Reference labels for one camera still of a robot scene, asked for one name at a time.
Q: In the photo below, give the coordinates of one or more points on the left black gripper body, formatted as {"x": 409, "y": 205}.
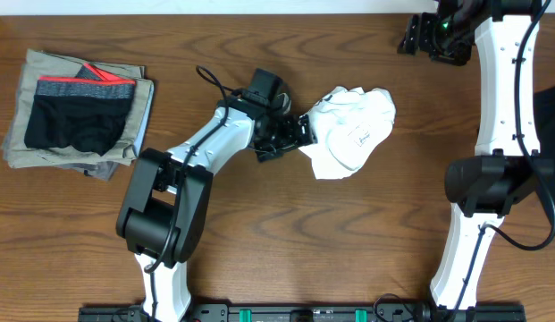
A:
{"x": 284, "y": 137}

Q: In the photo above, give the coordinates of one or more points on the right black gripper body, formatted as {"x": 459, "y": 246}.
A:
{"x": 448, "y": 42}

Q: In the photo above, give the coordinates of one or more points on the white t-shirt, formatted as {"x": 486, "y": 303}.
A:
{"x": 348, "y": 125}

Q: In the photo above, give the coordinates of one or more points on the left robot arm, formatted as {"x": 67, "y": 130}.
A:
{"x": 163, "y": 213}

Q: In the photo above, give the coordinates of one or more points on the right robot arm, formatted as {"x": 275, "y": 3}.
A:
{"x": 507, "y": 164}

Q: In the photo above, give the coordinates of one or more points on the black garment at right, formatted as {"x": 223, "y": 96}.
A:
{"x": 544, "y": 116}

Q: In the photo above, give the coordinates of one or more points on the folded grey garment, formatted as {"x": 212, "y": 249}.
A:
{"x": 102, "y": 170}

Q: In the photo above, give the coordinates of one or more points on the navy boxer shorts red waistband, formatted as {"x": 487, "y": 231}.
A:
{"x": 87, "y": 112}

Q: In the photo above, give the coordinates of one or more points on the folded khaki garment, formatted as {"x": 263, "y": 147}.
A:
{"x": 39, "y": 64}

